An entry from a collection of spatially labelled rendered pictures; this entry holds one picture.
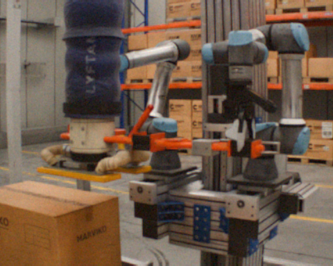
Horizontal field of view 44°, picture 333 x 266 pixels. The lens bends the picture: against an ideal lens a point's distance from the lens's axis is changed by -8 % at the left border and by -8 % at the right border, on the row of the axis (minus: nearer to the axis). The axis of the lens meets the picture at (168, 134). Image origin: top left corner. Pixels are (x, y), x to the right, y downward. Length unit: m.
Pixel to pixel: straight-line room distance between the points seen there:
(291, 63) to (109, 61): 0.71
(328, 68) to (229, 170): 6.68
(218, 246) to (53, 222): 0.75
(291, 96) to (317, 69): 6.85
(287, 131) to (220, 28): 0.64
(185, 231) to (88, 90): 0.85
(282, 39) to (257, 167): 0.54
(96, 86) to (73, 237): 0.59
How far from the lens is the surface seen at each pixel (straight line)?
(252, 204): 1.69
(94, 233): 1.81
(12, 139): 4.85
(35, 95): 12.63
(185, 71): 9.75
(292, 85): 1.74
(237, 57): 1.30
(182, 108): 9.86
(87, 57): 1.53
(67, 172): 1.55
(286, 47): 1.73
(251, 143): 1.28
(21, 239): 1.82
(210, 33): 2.11
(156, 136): 1.45
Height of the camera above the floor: 1.39
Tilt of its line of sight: 5 degrees down
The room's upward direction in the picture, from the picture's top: straight up
